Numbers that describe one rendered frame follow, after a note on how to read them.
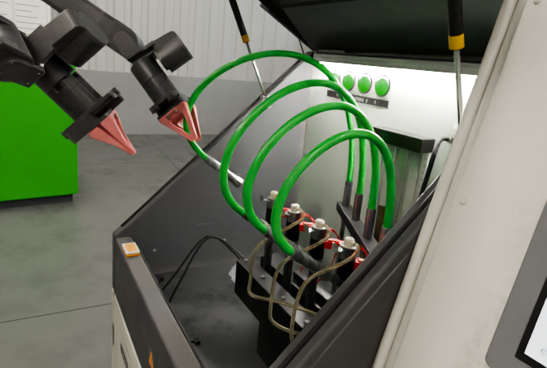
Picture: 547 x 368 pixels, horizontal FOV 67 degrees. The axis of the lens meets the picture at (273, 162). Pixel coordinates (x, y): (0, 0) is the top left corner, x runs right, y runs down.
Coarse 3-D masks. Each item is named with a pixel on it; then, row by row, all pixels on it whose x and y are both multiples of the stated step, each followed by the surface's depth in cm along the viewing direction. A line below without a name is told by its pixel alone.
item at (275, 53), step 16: (224, 64) 86; (320, 64) 88; (208, 80) 86; (336, 80) 90; (192, 96) 86; (352, 128) 93; (192, 144) 89; (352, 144) 94; (352, 160) 95; (352, 176) 96
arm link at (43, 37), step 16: (64, 16) 59; (80, 16) 60; (32, 32) 60; (48, 32) 59; (64, 32) 58; (80, 32) 59; (96, 32) 62; (32, 48) 59; (48, 48) 58; (64, 48) 60; (80, 48) 60; (96, 48) 62; (0, 64) 54; (16, 64) 55; (32, 64) 57; (80, 64) 63; (16, 80) 57; (32, 80) 58
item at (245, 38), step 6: (234, 0) 104; (234, 6) 105; (234, 12) 105; (234, 18) 107; (240, 18) 106; (240, 24) 106; (240, 30) 107; (246, 30) 108; (246, 36) 108; (246, 42) 108; (252, 60) 111; (258, 72) 112; (258, 78) 113; (264, 90) 114; (264, 96) 114
